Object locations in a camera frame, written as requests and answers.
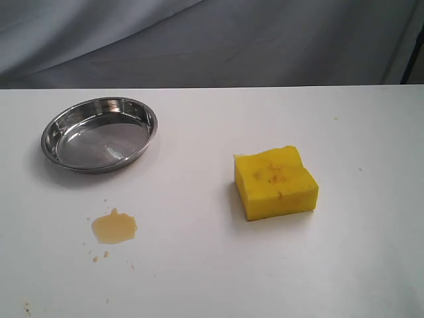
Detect yellow sponge block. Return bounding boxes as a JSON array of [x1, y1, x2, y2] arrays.
[[234, 146, 319, 221]]

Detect orange liquid spill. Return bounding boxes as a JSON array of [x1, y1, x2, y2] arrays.
[[91, 208, 138, 244]]

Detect round stainless steel dish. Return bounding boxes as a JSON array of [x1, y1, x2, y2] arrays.
[[40, 97, 158, 174]]

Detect grey backdrop cloth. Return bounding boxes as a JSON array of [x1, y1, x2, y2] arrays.
[[1, 1, 423, 89]]

